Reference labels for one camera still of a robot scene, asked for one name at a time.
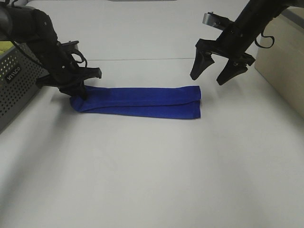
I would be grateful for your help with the grey perforated plastic basket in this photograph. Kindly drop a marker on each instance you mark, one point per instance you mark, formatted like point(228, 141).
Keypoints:
point(18, 77)

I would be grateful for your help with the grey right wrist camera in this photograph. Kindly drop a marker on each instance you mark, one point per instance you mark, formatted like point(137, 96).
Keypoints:
point(216, 21)

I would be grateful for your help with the beige storage box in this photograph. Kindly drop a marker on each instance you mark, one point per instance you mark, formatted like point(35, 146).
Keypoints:
point(282, 65)

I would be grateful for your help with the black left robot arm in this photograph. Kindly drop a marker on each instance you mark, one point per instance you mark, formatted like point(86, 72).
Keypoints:
point(21, 24)

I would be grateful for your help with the blue microfibre towel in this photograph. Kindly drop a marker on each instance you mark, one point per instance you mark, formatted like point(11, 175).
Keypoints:
point(171, 103)

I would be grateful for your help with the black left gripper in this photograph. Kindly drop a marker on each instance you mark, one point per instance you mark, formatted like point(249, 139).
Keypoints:
point(67, 71)

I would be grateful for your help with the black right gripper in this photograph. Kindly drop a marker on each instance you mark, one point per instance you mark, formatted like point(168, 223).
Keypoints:
point(231, 44)

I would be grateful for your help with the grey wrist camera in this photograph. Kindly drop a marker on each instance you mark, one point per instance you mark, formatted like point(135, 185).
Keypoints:
point(216, 21)
point(69, 46)

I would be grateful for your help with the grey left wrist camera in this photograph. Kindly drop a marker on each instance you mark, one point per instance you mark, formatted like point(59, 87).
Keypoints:
point(69, 46)

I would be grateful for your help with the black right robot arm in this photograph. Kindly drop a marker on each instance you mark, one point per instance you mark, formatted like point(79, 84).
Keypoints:
point(257, 14)

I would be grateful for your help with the yellow-green towel in basket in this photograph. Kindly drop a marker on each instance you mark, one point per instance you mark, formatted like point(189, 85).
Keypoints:
point(5, 46)

